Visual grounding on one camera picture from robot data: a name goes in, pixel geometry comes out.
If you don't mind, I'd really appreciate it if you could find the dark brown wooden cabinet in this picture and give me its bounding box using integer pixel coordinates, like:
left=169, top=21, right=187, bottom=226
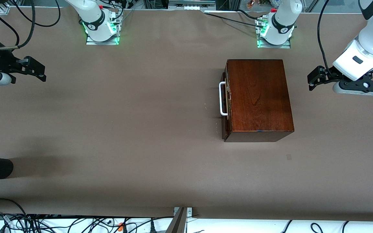
left=224, top=59, right=295, bottom=143

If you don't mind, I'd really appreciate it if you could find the thin black looping cable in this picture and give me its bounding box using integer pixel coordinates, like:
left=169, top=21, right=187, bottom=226
left=12, top=0, right=61, bottom=28

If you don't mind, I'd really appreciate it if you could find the black cable on table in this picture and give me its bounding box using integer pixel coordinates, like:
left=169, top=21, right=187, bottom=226
left=204, top=12, right=263, bottom=28

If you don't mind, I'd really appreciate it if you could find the metal table edge bracket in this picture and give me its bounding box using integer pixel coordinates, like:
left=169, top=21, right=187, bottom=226
left=165, top=207, right=193, bottom=233

